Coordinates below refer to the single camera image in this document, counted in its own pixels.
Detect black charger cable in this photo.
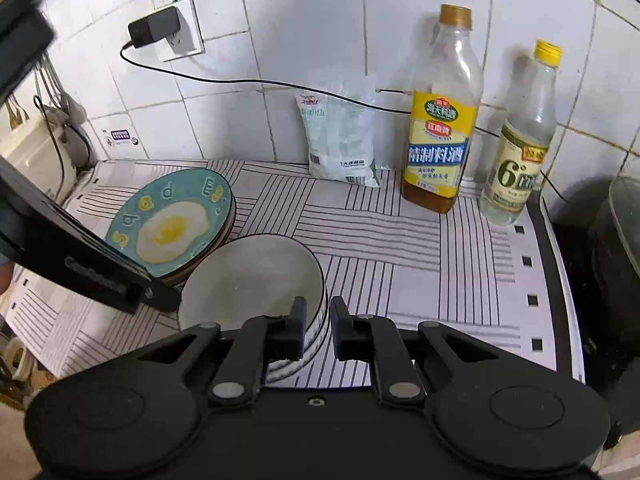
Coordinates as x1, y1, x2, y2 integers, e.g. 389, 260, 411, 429
120, 42, 591, 211

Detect white kitchen appliance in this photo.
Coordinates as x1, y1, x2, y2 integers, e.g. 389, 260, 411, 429
0, 107, 96, 201

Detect hanging metal utensils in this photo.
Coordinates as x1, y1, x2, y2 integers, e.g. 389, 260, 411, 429
32, 57, 93, 171

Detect yellow label cooking wine bottle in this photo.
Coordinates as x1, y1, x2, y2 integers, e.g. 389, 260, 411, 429
401, 4, 485, 215

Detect small wall sticker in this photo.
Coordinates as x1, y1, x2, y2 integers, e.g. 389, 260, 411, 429
102, 127, 139, 148

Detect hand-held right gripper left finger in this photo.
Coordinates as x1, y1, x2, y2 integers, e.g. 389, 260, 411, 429
137, 296, 308, 408

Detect clear vinegar bottle yellow cap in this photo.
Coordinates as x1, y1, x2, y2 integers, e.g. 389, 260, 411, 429
478, 40, 563, 227

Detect black plug-in charger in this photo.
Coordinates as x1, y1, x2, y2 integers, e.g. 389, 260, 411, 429
127, 6, 182, 50

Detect blue fried egg plate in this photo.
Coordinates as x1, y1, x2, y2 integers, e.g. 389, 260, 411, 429
105, 169, 235, 278

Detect white wall socket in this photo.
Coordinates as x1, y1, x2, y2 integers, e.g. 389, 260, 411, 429
150, 0, 207, 63

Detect white salt bag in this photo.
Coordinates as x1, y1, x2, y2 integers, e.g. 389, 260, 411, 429
295, 77, 383, 188

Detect striped table mat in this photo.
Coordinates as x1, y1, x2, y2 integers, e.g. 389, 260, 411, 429
0, 157, 586, 392

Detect dark pot with glass lid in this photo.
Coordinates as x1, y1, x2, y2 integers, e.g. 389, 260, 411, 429
587, 175, 640, 321

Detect white bowl with black rim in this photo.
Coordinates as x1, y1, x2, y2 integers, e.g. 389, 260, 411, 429
177, 235, 329, 380

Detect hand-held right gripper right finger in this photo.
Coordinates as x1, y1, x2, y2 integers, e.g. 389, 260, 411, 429
330, 296, 501, 406

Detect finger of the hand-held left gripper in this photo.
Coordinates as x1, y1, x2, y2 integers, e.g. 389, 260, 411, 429
127, 276, 182, 315

